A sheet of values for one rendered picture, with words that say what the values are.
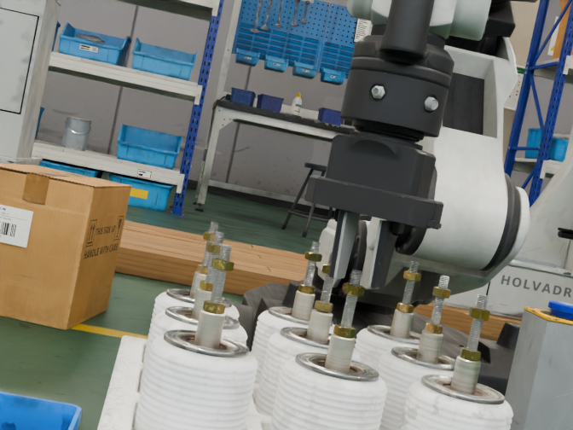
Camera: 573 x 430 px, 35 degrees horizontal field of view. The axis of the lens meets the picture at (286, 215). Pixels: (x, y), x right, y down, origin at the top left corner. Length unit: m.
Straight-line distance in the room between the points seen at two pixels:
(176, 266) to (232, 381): 2.04
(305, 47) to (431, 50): 6.15
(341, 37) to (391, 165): 6.20
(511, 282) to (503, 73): 1.72
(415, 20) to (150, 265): 2.13
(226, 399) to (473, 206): 0.59
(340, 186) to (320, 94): 8.55
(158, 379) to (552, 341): 0.47
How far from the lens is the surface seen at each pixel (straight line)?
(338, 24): 6.98
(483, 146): 1.33
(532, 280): 3.11
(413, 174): 0.77
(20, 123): 2.96
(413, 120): 0.77
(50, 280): 1.92
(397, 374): 0.93
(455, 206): 1.25
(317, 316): 0.92
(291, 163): 9.28
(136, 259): 2.80
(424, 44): 0.76
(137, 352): 1.05
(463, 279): 1.39
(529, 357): 1.07
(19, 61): 2.96
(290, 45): 6.91
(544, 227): 3.29
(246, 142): 9.23
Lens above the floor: 0.42
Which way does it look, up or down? 3 degrees down
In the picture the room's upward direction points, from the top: 12 degrees clockwise
